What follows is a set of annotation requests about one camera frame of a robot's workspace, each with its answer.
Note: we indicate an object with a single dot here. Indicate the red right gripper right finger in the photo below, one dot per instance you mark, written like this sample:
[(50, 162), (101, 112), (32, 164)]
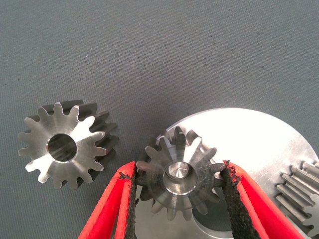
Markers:
[(261, 214)]

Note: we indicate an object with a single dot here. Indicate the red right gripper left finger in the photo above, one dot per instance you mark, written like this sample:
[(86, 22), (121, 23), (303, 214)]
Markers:
[(104, 211)]

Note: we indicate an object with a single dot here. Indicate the small dark steel gear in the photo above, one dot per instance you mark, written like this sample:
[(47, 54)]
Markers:
[(174, 156)]

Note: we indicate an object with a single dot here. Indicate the large bright steel gear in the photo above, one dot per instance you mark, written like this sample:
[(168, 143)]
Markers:
[(37, 139)]

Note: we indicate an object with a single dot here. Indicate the round metal plate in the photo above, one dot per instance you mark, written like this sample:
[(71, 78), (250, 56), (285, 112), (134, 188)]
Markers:
[(249, 139)]

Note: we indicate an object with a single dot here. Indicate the dark grey table cloth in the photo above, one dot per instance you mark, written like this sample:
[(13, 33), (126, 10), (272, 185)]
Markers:
[(124, 49)]

